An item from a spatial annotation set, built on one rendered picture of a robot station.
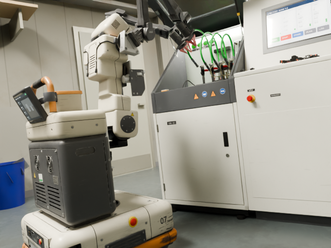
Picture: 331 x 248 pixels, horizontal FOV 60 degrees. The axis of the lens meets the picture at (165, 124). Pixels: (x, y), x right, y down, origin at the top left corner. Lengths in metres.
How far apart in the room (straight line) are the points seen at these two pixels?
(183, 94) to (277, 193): 0.92
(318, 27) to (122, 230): 1.69
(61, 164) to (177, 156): 1.08
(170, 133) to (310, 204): 1.05
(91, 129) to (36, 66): 2.74
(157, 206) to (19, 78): 2.82
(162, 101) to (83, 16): 2.58
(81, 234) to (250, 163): 1.13
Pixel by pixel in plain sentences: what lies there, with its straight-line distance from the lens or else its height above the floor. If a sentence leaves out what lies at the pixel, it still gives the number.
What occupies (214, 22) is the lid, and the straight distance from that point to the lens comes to 2.63.
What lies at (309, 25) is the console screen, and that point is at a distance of 2.18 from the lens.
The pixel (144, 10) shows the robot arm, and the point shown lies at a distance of 1.73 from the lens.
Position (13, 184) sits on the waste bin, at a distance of 3.46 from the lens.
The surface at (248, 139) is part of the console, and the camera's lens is 1.95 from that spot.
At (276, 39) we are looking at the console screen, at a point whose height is 1.19.
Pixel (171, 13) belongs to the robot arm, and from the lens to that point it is 1.96.
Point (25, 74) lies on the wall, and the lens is 4.01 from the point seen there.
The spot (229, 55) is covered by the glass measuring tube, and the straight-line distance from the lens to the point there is 2.56.
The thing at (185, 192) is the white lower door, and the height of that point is 0.17.
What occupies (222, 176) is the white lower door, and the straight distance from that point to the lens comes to 2.06.
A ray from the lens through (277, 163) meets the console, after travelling 1.92.
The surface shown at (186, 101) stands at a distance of 2.12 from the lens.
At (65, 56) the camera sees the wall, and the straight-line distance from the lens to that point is 4.23.
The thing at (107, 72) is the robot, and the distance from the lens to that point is 1.70.
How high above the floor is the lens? 0.71
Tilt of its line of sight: level
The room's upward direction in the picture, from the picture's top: 6 degrees counter-clockwise
